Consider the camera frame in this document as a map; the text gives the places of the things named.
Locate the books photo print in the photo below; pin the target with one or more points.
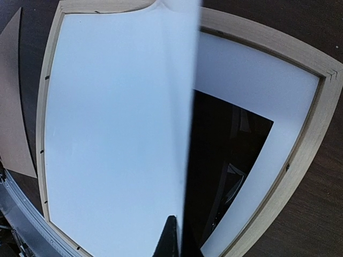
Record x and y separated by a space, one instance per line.
117 128

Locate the white mat board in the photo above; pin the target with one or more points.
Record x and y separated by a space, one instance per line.
269 87

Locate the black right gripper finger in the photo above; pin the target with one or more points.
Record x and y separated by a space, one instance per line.
168 243

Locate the brown backing board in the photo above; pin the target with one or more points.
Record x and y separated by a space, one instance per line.
15 153

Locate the aluminium front rail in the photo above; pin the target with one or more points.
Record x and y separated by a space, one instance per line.
21 206

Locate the light wooden picture frame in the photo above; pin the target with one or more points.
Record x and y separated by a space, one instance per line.
251 33

